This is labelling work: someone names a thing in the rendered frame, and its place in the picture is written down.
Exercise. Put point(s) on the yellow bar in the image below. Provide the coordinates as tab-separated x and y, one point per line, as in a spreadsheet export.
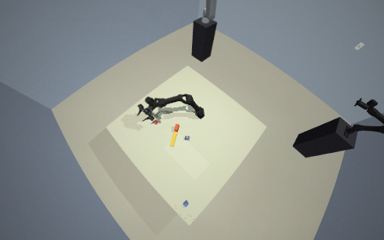
174	135

